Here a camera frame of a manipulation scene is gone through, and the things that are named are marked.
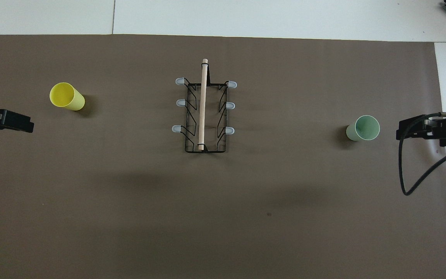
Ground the pale green plastic cup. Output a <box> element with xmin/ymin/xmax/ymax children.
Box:
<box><xmin>346</xmin><ymin>115</ymin><xmax>381</xmax><ymax>141</ymax></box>

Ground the yellow plastic cup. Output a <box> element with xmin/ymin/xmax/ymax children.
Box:
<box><xmin>50</xmin><ymin>82</ymin><xmax>86</xmax><ymax>111</ymax></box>

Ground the brown table mat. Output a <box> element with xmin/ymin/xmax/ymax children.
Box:
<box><xmin>0</xmin><ymin>34</ymin><xmax>446</xmax><ymax>279</ymax></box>

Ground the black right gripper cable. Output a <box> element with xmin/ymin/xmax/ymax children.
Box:
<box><xmin>398</xmin><ymin>112</ymin><xmax>446</xmax><ymax>196</ymax></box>

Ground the black wire cup rack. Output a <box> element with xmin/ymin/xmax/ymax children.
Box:
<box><xmin>172</xmin><ymin>59</ymin><xmax>238</xmax><ymax>153</ymax></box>

